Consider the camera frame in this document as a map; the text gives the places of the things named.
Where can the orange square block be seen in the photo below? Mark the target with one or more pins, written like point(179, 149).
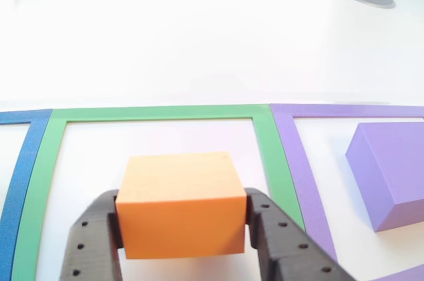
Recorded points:
point(182, 204)

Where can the purple square block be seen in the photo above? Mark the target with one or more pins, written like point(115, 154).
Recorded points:
point(391, 168)

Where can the purple square frame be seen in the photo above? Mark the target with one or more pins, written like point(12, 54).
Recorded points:
point(301, 168)

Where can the blue square frame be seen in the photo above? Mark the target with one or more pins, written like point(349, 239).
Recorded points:
point(20, 178)

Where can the green square frame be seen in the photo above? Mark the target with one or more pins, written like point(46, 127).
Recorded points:
point(165, 111)

